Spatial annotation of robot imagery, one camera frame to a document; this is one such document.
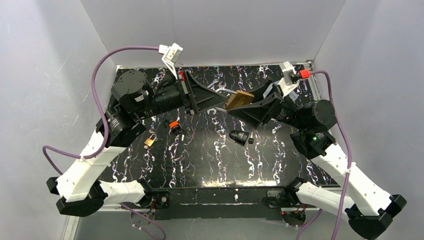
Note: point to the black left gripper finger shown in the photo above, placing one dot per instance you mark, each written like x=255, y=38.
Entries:
x=199, y=91
x=210, y=102

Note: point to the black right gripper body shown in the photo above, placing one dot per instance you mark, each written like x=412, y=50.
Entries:
x=269, y=105

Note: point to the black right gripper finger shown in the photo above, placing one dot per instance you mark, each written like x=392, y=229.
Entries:
x=259, y=91
x=251, y=114

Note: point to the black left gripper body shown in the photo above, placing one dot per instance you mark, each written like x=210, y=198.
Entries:
x=187, y=92

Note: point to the large brass padlock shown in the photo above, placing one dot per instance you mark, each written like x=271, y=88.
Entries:
x=237, y=99

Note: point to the black key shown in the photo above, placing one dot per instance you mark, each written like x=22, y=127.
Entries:
x=251, y=139

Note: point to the black Kaijing padlock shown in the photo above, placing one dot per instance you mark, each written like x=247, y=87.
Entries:
x=239, y=136

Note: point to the orange black padlock with keys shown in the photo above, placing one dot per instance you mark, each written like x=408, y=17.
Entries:
x=175, y=128

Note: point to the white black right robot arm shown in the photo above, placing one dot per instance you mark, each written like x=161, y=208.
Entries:
x=368, y=209

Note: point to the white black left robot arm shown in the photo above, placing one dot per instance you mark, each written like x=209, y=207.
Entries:
x=133, y=99

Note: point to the large silver wrench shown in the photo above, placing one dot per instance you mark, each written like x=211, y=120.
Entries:
x=220, y=87

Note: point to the clear plastic screw box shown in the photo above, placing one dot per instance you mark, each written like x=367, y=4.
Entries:
x=282, y=88

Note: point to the small silver wrench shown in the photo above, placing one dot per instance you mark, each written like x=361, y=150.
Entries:
x=211, y=85

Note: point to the small brass padlock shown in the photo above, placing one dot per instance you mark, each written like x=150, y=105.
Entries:
x=150, y=141

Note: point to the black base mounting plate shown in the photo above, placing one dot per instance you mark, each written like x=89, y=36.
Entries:
x=262, y=202

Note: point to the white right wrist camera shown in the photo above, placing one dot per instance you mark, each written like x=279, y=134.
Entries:
x=291, y=78

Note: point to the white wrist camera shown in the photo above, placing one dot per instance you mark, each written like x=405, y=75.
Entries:
x=170, y=55
x=291, y=78

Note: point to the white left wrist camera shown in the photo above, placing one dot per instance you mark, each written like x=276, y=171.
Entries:
x=170, y=55

